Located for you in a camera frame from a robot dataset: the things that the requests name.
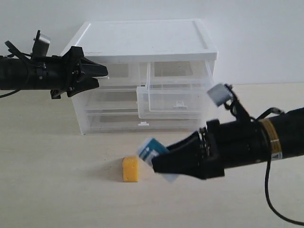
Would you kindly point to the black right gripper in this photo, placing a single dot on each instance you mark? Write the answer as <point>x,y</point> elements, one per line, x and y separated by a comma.
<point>223,146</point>

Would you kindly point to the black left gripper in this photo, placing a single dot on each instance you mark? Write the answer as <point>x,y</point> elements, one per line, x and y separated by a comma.
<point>57,73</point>

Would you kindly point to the white bottle blue label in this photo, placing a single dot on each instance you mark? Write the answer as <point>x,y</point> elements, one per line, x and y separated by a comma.
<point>149,149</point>

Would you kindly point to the yellow cheese block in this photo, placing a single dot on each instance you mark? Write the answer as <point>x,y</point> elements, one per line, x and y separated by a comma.
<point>130,169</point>

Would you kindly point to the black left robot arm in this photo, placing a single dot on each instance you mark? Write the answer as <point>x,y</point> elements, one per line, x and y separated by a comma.
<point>19,72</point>

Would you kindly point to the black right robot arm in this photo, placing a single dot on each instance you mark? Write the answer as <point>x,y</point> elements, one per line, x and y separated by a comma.
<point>285,132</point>

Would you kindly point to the clear middle wide drawer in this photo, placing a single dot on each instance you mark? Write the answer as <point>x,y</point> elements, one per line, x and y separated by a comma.
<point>99,99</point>

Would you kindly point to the clear wide drawer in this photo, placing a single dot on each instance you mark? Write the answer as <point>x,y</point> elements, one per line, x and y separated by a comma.
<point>107,122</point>
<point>99,99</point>

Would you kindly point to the clear bottom wide drawer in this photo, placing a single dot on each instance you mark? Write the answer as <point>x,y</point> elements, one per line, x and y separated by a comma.
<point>107,122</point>

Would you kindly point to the white plastic drawer cabinet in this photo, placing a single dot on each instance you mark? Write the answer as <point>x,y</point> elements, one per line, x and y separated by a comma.
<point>140,42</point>

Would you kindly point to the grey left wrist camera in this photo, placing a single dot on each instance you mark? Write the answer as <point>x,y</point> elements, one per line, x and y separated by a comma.
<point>41,45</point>

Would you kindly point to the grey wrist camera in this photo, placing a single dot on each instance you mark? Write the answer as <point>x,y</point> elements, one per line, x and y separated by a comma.
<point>220,93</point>
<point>41,45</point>

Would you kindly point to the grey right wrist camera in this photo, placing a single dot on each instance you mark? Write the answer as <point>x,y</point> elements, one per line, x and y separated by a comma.
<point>220,93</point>

